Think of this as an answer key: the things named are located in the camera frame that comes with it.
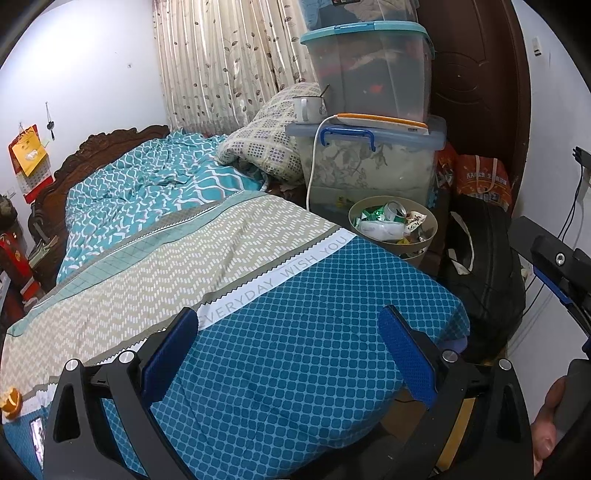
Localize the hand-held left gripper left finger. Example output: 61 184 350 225
41 306 200 480

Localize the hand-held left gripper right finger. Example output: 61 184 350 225
378 304 535 480

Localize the beige trash bin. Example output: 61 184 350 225
348 196 438 269

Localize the green snack wrapper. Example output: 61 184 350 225
353 205 391 227

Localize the person's right hand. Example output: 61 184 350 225
530 376 568 476

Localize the black bag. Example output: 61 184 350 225
444 198 527 344

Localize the patterned beige and blue bedsheet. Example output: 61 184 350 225
0 189 472 480

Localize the orange plastic bag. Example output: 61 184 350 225
455 154 513 209

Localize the smartphone with lit screen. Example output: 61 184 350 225
28 416 47 467

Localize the orange peel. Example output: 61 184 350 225
0 388 23 420

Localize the teal white patterned quilt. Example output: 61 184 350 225
58 129 269 282

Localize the red gift box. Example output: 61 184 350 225
0 233 40 301

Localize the carved wooden headboard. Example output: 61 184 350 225
28 124 171 291

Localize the dark brown wooden door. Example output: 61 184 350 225
416 0 529 208

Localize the white orange flat device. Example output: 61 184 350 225
337 113 428 136

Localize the grey checked pillow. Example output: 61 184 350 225
216 83 324 182

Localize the white enamel mug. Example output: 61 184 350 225
293 95 327 124

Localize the clear storage box teal lid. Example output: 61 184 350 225
300 21 435 121

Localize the beige leaf print curtain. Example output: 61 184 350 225
152 0 324 134

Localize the black cable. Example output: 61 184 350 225
526 166 583 319

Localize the clear bin with blue handle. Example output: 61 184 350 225
286 115 446 213

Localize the white cable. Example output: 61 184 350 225
306 114 341 214

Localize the wall calendar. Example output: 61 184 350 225
8 126 54 204

